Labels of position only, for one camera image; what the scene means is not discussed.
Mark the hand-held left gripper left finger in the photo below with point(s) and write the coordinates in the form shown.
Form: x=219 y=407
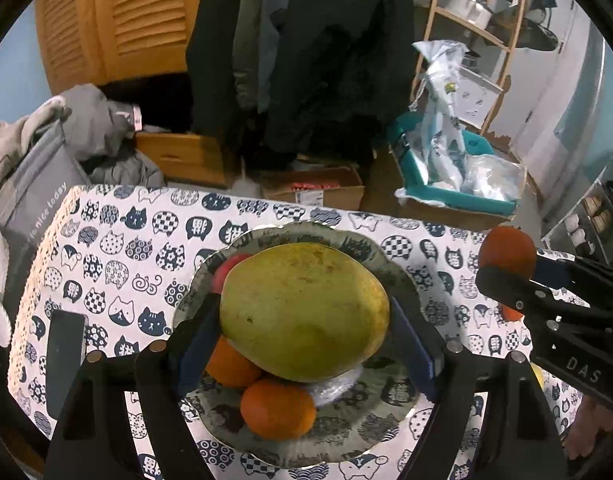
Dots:
x=196 y=347

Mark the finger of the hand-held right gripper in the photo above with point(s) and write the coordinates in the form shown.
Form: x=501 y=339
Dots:
x=576 y=272
x=526 y=292

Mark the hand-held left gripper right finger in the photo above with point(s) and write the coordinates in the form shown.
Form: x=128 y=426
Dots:
x=411 y=347

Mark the orange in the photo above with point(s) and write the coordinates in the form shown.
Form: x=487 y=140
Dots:
x=506 y=252
x=512 y=313
x=279 y=410
x=231 y=365

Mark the large red apple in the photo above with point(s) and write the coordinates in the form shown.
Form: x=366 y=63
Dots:
x=231 y=272

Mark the patterned glass plate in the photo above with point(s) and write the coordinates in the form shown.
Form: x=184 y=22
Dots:
x=366 y=425

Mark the green yellow mango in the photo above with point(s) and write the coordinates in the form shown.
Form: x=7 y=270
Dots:
x=306 y=310

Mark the person's right hand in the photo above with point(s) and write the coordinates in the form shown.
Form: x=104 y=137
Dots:
x=586 y=425

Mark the yellow apple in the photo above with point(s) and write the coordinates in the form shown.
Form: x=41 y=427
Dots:
x=537 y=377

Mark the shoe rack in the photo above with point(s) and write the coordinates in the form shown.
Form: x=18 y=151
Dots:
x=593 y=210

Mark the white foam fruit net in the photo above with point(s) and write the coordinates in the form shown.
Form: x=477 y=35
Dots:
x=336 y=387

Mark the large cardboard box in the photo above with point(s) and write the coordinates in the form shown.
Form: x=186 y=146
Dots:
x=466 y=220

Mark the cat print tablecloth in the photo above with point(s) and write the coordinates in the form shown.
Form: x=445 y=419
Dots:
x=136 y=250

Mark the clear plastic bag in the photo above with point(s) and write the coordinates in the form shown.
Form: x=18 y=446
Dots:
x=493 y=177

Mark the black smartphone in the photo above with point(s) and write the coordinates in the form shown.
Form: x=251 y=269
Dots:
x=64 y=360

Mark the teal box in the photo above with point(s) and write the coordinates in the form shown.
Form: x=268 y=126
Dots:
x=479 y=145

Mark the small cardboard box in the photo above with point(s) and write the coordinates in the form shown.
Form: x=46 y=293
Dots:
x=316 y=192

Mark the printed plastic bag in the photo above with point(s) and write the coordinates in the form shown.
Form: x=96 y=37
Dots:
x=444 y=125

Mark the wooden drawer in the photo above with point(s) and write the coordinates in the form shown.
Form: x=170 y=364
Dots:
x=186 y=157

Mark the white printed storage box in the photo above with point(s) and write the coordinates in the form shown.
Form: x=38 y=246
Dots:
x=479 y=97

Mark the grey fabric bag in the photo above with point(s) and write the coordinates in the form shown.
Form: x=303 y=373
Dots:
x=41 y=185

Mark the dark pan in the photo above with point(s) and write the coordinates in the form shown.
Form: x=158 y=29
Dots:
x=538 y=32

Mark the wooden shelf rack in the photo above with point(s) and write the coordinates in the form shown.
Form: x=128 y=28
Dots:
x=516 y=15

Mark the steel pot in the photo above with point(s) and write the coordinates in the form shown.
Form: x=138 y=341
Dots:
x=469 y=7

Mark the black hanging coat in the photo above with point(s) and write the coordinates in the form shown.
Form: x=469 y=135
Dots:
x=336 y=60

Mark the grey black hanging jacket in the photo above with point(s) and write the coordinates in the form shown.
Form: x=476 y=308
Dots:
x=226 y=45

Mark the wooden louvered wardrobe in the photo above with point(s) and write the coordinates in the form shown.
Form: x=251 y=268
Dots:
x=131 y=15

